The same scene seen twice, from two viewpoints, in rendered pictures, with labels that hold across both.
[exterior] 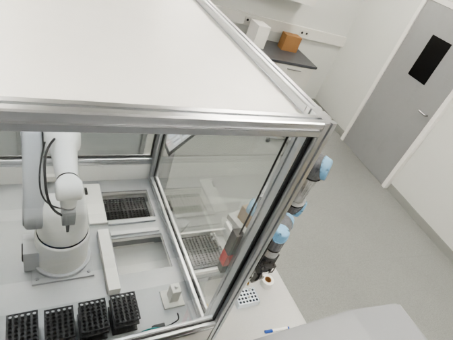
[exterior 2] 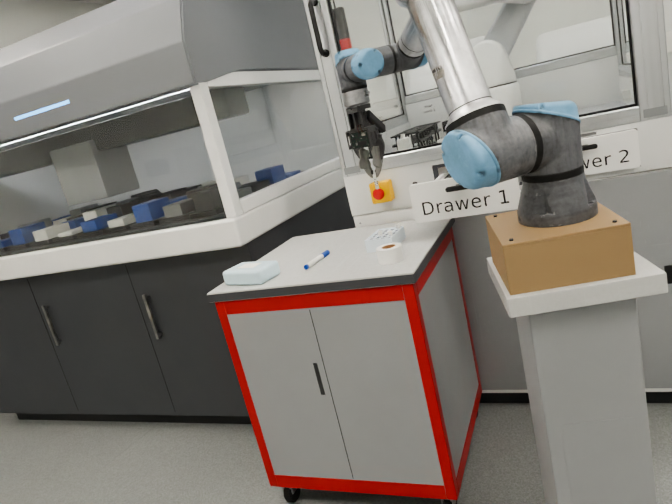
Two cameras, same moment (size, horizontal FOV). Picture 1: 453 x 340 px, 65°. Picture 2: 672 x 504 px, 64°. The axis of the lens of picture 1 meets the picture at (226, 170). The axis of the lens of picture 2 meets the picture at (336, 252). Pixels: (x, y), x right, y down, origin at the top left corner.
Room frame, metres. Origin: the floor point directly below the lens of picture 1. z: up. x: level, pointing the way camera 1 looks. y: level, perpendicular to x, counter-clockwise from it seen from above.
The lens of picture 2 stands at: (2.44, -1.22, 1.16)
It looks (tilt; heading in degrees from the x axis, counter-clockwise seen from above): 14 degrees down; 151
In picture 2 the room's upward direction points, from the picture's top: 13 degrees counter-clockwise
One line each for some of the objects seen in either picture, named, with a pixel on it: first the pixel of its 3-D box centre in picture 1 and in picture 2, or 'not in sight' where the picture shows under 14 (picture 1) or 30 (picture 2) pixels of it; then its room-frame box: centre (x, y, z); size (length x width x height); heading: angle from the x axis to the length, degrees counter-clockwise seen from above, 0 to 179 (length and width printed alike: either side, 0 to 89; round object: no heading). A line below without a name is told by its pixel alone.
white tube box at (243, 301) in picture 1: (245, 297); (385, 239); (1.15, -0.33, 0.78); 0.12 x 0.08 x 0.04; 124
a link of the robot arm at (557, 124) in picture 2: not in sight; (544, 135); (1.74, -0.32, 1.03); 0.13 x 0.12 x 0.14; 77
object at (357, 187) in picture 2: not in sight; (503, 151); (0.91, 0.48, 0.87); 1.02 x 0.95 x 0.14; 36
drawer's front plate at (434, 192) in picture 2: not in sight; (463, 196); (1.36, -0.19, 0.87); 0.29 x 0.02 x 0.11; 36
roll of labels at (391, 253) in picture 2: (266, 281); (390, 253); (1.30, -0.43, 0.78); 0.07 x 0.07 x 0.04
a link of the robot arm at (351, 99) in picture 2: (270, 249); (357, 98); (1.12, -0.31, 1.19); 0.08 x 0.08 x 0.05
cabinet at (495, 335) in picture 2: not in sight; (522, 262); (0.92, 0.48, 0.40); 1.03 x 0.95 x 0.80; 36
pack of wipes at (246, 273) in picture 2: not in sight; (251, 272); (0.98, -0.70, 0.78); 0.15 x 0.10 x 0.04; 24
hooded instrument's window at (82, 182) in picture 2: not in sight; (132, 171); (-0.41, -0.67, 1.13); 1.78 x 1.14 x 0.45; 36
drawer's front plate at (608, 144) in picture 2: not in sight; (584, 156); (1.42, 0.25, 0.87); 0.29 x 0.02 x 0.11; 36
